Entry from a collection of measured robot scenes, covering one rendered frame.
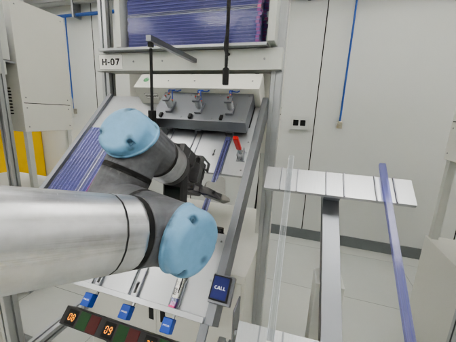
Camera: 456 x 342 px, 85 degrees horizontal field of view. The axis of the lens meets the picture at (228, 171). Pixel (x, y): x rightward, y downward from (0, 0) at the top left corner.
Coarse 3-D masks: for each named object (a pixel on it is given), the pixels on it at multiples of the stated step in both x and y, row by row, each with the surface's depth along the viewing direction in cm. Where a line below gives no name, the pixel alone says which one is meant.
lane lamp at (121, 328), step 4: (120, 324) 58; (120, 328) 57; (124, 328) 57; (128, 328) 57; (116, 332) 57; (120, 332) 57; (124, 332) 57; (116, 336) 57; (120, 336) 57; (124, 336) 56; (116, 340) 56; (120, 340) 56; (124, 340) 56
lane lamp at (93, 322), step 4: (92, 316) 60; (96, 316) 60; (92, 320) 60; (96, 320) 59; (88, 324) 59; (92, 324) 59; (96, 324) 59; (88, 328) 59; (92, 328) 58; (96, 328) 58; (88, 332) 58; (92, 332) 58
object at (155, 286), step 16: (224, 240) 64; (128, 272) 64; (144, 272) 63; (160, 272) 62; (208, 272) 60; (112, 288) 62; (128, 288) 61; (144, 288) 60; (160, 288) 60; (192, 288) 58; (208, 288) 58; (192, 304) 57
